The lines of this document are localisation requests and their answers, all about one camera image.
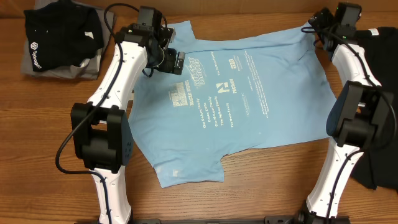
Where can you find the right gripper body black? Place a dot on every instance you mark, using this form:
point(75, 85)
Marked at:
point(318, 22)

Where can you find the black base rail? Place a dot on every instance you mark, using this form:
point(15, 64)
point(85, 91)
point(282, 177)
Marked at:
point(211, 221)

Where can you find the grey folded shirt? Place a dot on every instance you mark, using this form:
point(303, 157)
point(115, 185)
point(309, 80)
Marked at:
point(89, 68)

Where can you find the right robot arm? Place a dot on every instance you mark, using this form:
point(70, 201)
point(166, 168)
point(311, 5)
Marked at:
point(355, 121)

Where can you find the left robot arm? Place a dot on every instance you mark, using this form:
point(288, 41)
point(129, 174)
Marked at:
point(100, 132)

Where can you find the light blue t-shirt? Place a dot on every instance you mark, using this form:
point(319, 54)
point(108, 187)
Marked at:
point(258, 92)

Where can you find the black folded shirt with logo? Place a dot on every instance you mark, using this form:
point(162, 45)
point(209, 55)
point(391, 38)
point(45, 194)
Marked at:
point(62, 34)

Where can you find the black t-shirt on right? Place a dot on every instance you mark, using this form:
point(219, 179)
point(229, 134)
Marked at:
point(378, 167)

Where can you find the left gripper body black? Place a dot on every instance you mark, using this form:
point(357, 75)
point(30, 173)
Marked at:
point(164, 61)

